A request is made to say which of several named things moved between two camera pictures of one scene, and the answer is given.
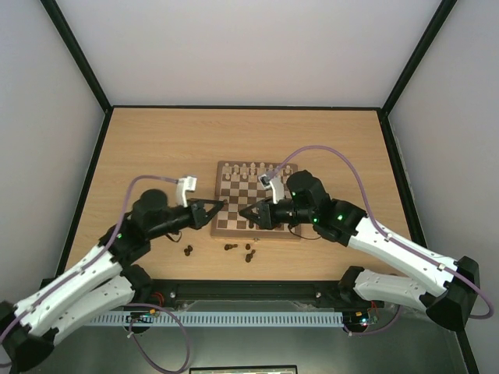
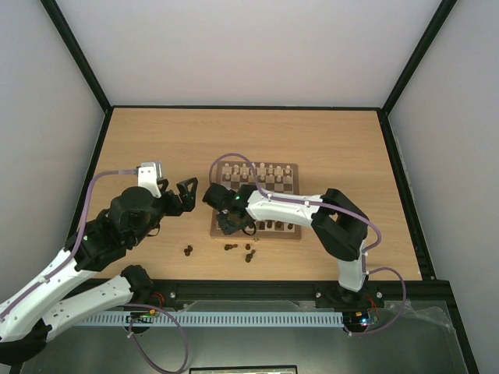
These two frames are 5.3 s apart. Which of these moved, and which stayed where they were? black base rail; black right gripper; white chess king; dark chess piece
Moved: black right gripper
Stayed: black base rail; dark chess piece; white chess king
